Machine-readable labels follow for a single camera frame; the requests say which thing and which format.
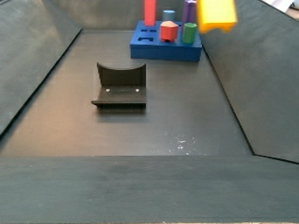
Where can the yellow arch block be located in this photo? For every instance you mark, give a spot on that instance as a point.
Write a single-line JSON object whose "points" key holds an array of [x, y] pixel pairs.
{"points": [[217, 14]]}

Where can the black curved fixture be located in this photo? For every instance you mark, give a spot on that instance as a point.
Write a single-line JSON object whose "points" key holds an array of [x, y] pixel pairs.
{"points": [[122, 86]]}

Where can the blue shape sorter base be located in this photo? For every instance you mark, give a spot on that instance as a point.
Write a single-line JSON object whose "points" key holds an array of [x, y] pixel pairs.
{"points": [[149, 47]]}

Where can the red rounded triangle block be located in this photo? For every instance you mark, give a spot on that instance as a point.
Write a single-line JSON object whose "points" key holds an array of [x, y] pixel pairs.
{"points": [[169, 31]]}

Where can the green hexagonal prism block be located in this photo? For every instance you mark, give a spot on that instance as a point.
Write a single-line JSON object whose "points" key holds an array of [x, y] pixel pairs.
{"points": [[190, 29]]}

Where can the light blue cylinder block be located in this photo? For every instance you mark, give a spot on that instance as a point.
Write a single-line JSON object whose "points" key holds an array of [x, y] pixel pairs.
{"points": [[169, 15]]}

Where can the purple star prism block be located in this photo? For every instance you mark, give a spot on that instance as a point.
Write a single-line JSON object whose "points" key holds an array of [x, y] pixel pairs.
{"points": [[189, 16]]}

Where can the tall red rectangular block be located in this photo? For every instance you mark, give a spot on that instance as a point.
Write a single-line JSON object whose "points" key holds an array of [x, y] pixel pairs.
{"points": [[150, 11]]}

